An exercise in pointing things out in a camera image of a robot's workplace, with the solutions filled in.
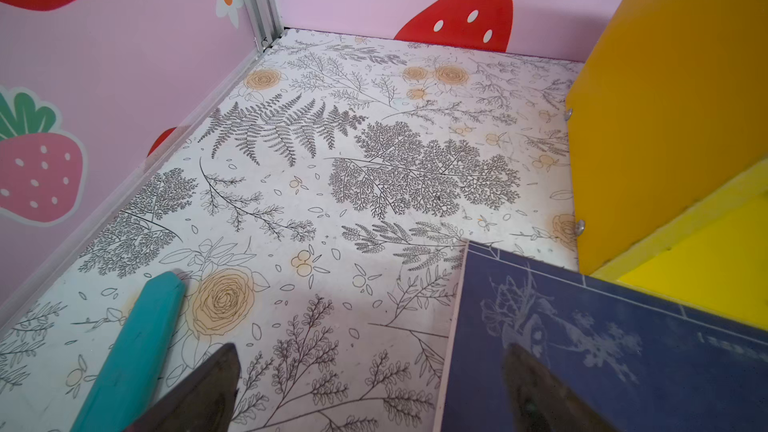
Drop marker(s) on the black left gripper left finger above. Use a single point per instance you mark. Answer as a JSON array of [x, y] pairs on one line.
[[204, 401]]

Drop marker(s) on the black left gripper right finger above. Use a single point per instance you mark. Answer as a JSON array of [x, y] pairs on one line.
[[540, 401]]

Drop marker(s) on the dark blue thick book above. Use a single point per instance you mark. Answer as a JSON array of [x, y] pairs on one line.
[[642, 363]]

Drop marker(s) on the teal plastic bar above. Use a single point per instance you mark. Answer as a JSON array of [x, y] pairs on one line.
[[126, 382]]

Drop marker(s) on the yellow wooden bookshelf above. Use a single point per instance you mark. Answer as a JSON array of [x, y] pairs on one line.
[[668, 147]]

